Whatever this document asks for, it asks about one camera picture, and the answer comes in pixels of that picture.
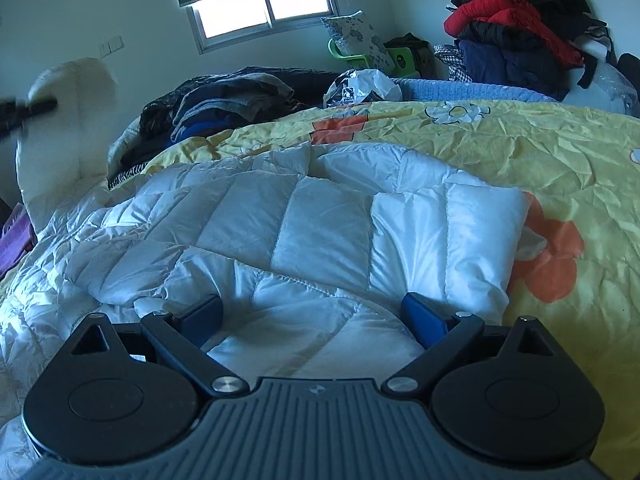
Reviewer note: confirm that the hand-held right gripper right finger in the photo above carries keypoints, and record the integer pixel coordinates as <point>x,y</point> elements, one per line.
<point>424,319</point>

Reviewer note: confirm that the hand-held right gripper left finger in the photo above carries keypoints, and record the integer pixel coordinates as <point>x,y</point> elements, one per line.
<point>202,320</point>

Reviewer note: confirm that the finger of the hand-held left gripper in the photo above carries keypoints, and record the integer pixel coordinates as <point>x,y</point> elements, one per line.
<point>30,109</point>

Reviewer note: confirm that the white down jacket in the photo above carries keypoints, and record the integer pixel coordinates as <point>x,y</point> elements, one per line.
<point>300,240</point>

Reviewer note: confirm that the white cushion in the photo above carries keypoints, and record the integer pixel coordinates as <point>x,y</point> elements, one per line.
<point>75,125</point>

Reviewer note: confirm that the purple cloth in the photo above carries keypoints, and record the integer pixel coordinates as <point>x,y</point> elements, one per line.
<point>15,245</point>

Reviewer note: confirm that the dark striped blanket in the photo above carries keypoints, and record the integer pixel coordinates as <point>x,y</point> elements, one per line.
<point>220,97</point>

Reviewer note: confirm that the yellow floral bedsheet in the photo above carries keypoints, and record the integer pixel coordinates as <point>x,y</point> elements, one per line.
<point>575,170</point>

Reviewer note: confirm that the blue knitted blanket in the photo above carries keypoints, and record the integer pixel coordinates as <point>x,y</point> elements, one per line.
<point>465,91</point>

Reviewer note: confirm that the white plastic bag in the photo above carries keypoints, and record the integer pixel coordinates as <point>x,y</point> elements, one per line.
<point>362,87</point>

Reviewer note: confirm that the window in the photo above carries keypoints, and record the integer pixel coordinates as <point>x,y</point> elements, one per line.
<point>265,7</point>

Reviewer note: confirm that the black and white patterned cloth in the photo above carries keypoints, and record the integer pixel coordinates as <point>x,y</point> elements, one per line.
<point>450,62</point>

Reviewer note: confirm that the navy jacket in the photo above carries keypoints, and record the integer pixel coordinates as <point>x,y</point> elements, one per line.
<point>505,62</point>

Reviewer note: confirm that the dark bag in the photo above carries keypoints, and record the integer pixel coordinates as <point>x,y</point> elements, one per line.
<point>412,47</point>

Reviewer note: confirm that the grey patterned pillow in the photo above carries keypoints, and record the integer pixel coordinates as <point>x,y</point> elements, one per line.
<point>357,37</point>

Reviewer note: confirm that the clear plastic bag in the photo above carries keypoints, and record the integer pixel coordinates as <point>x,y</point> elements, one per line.
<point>612,82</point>

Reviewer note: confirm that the red jacket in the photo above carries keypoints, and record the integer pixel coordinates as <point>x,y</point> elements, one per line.
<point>510,15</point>

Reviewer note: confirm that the wall switch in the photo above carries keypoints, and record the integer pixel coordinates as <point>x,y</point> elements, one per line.
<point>111,46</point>

